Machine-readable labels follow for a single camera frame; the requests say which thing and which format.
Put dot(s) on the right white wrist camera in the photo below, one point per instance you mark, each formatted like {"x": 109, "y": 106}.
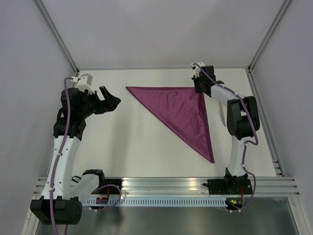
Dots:
{"x": 197, "y": 67}

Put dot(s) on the aluminium frame post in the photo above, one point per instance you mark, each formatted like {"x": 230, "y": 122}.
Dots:
{"x": 56, "y": 34}
{"x": 269, "y": 34}

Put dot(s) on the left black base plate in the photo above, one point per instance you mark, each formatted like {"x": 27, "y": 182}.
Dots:
{"x": 110, "y": 190}

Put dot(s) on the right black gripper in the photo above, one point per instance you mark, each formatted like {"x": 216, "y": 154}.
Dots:
{"x": 195, "y": 79}

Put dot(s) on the aluminium front rail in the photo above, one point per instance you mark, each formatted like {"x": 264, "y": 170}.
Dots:
{"x": 193, "y": 186}

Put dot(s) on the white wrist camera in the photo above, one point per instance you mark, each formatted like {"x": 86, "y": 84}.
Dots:
{"x": 197, "y": 67}
{"x": 83, "y": 84}

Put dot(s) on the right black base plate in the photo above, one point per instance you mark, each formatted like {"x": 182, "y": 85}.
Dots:
{"x": 221, "y": 187}

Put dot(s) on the right aluminium frame post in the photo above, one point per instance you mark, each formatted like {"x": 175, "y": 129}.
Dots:
{"x": 269, "y": 34}

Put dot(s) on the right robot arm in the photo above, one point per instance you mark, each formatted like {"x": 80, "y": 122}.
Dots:
{"x": 242, "y": 122}

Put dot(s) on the white slotted cable duct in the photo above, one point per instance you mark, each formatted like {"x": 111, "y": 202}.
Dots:
{"x": 157, "y": 202}

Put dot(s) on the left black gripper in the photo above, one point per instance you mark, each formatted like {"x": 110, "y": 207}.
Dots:
{"x": 109, "y": 104}

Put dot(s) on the purple cloth napkin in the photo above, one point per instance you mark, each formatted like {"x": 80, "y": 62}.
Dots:
{"x": 183, "y": 111}

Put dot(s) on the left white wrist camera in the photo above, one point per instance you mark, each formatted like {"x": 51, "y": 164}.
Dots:
{"x": 83, "y": 84}

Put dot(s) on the left aluminium frame post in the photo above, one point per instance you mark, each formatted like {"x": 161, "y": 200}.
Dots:
{"x": 56, "y": 34}

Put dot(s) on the knife with pink handle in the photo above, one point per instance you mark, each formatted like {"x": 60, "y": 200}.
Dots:
{"x": 222, "y": 115}

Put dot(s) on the right side aluminium rail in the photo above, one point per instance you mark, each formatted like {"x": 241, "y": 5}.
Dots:
{"x": 265, "y": 124}

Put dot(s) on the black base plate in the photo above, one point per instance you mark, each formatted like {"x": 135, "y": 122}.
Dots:
{"x": 221, "y": 187}
{"x": 110, "y": 190}

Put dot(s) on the aluminium rail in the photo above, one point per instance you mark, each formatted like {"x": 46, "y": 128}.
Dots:
{"x": 265, "y": 124}
{"x": 193, "y": 186}

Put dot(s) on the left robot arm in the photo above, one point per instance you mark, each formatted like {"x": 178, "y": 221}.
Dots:
{"x": 61, "y": 203}

